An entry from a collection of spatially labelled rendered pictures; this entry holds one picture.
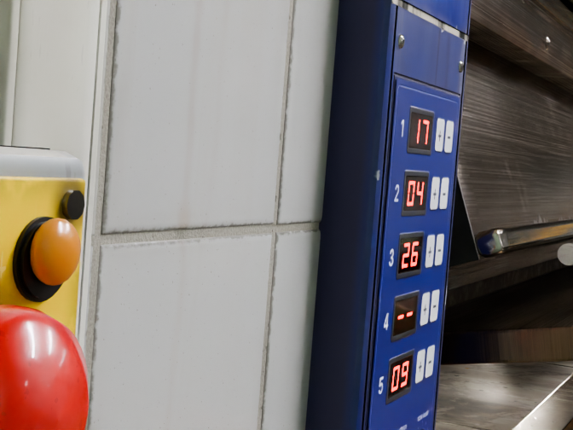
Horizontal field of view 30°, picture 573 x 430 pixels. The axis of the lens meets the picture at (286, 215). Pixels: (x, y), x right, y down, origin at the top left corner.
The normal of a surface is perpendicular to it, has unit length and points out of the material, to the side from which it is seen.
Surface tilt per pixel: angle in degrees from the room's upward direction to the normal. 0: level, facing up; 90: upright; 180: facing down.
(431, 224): 90
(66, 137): 90
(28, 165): 68
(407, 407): 90
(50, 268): 109
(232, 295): 90
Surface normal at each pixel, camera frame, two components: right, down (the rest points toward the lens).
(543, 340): -0.41, 0.02
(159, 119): 0.91, 0.09
